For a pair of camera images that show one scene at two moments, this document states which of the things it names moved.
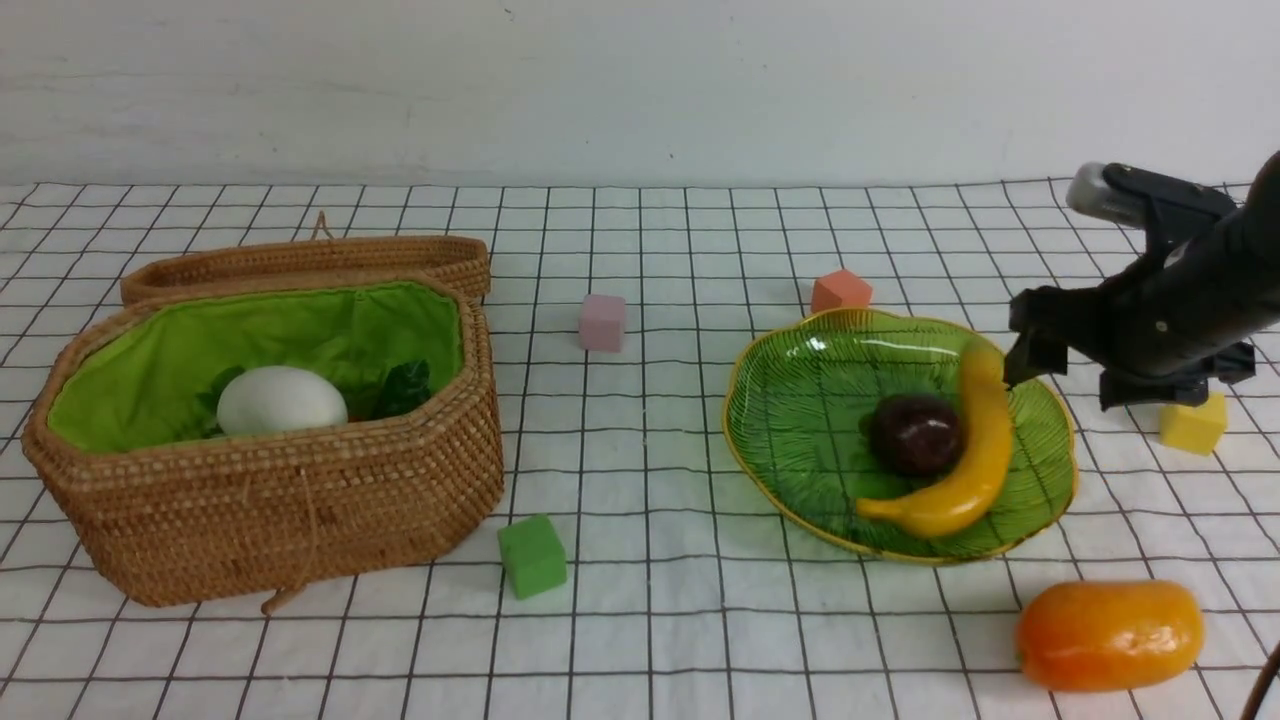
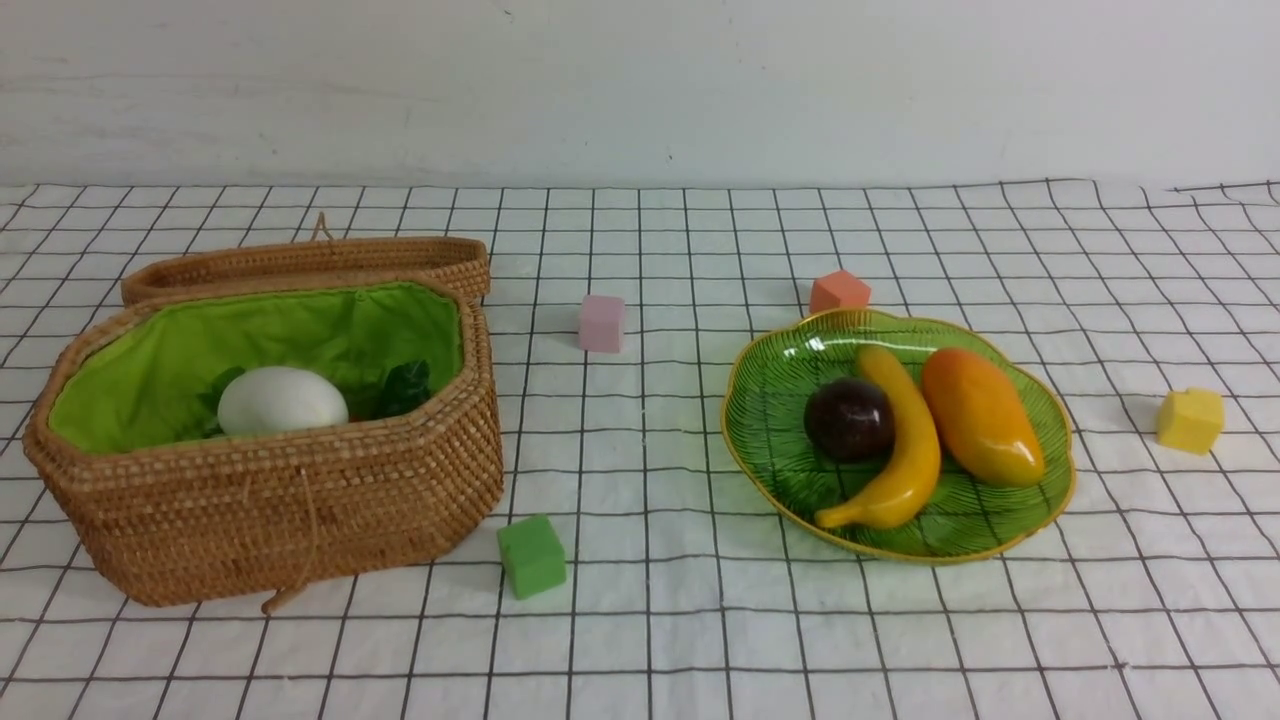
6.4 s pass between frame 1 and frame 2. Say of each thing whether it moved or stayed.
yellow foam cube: stayed
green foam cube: stayed
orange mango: moved
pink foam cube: stayed
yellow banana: moved
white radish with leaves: stayed
